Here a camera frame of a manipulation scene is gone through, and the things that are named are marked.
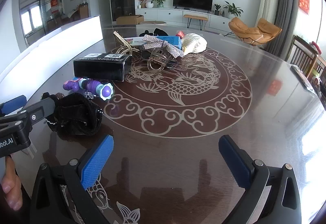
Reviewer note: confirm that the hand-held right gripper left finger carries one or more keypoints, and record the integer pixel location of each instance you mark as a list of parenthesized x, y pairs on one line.
[(98, 160)]

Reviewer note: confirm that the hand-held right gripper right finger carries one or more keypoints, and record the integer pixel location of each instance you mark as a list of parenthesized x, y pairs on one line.
[(233, 160)]

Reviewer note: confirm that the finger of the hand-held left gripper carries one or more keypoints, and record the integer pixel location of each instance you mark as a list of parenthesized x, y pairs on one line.
[(14, 103), (42, 110)]

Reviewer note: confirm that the black beaded velvet scrunchie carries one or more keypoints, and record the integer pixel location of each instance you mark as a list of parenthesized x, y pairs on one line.
[(160, 31)]

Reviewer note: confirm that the brown patterned desktop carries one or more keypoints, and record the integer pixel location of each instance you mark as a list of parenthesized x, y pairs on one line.
[(203, 117)]

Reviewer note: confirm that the person's left hand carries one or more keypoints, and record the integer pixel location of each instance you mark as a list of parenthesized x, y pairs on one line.
[(12, 191)]

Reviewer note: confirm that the purple flower toy wand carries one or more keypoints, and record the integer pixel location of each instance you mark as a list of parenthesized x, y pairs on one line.
[(93, 85)]

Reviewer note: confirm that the black cardboard box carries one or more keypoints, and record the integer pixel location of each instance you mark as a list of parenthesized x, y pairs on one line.
[(99, 68)]

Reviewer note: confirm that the wooden side cabinet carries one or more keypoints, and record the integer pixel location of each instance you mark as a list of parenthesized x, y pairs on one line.
[(83, 11)]

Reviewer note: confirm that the gold rhinestone banana clip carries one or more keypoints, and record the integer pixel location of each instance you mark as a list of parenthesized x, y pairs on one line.
[(126, 43)]

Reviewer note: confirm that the black flat pouch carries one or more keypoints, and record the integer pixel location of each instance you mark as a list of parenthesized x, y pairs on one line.
[(304, 79)]

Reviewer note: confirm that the translucent brown claw clip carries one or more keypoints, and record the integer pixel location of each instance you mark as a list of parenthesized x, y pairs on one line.
[(156, 62)]

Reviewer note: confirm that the cream knit hat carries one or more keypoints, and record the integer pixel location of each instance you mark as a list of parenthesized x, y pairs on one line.
[(194, 43)]

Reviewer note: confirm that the wooden chair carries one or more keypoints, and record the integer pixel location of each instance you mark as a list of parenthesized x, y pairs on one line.
[(303, 57)]

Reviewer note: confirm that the brown cardboard box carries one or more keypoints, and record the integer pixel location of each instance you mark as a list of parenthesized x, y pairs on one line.
[(128, 20)]

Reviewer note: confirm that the orange lounge chair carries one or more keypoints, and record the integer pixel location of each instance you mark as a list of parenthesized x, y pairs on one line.
[(244, 29)]

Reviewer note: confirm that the silver rhinestone bow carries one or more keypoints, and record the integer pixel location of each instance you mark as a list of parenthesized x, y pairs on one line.
[(163, 44)]

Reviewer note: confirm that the blue and white box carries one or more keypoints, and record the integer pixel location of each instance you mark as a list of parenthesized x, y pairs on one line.
[(172, 40)]

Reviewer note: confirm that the red packet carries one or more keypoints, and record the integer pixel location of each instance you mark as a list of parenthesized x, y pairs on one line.
[(180, 33)]

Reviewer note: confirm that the red cloth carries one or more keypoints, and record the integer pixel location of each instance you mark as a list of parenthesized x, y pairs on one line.
[(316, 47)]

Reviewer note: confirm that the wooden bench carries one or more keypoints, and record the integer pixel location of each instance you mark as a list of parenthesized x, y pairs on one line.
[(195, 17)]

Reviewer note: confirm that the large leafy potted plant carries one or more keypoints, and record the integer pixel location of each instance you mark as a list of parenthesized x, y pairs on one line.
[(233, 10)]

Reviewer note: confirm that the white round vase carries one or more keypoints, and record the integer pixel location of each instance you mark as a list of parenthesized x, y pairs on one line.
[(149, 5)]

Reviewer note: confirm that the small potted plant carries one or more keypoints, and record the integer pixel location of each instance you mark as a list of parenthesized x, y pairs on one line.
[(217, 9)]

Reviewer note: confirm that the white television cabinet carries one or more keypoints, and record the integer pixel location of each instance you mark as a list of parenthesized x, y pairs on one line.
[(163, 14)]

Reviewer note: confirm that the grey curtain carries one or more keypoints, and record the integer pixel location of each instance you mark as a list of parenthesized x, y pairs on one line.
[(282, 5)]

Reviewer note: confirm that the white standing air conditioner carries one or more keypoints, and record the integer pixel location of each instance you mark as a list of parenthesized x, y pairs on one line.
[(267, 0)]

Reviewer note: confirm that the red wall decoration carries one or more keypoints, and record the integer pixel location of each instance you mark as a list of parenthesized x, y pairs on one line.
[(304, 2)]

